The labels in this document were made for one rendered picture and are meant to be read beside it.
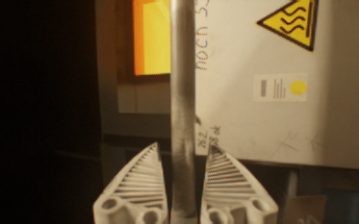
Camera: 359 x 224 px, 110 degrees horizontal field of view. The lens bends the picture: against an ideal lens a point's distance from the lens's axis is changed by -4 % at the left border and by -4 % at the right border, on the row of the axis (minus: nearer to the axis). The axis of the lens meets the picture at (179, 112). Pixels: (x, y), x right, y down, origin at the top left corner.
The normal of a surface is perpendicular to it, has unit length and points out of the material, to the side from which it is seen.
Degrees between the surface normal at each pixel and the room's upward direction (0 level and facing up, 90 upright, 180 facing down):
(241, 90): 90
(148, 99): 90
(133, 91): 90
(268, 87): 90
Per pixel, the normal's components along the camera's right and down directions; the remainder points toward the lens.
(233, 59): -0.28, 0.10
